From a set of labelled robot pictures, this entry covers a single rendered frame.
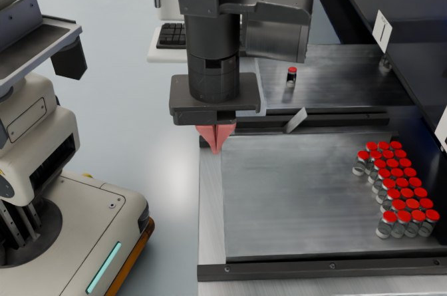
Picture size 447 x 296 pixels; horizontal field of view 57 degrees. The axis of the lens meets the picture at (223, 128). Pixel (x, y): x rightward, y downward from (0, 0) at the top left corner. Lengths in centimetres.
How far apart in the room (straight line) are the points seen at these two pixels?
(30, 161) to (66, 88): 166
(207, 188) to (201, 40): 39
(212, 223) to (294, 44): 39
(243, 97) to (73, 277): 105
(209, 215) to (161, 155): 138
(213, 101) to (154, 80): 214
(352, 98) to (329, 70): 12
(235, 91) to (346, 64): 67
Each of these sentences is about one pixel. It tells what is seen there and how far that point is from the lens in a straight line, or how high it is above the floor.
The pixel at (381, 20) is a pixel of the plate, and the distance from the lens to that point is 98.
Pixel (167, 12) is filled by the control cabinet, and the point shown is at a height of 84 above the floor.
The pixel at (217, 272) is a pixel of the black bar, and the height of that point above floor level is 90.
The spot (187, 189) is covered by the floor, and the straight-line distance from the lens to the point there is 191.
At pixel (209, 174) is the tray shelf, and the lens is 77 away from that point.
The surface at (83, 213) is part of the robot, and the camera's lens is 155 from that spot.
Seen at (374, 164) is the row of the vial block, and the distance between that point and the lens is 77.
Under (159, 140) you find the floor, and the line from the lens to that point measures 216.
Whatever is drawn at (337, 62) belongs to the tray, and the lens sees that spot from 111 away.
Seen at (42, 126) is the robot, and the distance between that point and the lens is 108.
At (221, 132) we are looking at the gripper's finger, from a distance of 48.
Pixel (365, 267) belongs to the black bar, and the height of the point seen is 90.
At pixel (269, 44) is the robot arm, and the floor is 125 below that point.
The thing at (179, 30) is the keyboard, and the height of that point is 83.
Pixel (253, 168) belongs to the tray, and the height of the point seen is 88.
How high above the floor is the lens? 145
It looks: 41 degrees down
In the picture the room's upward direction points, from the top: straight up
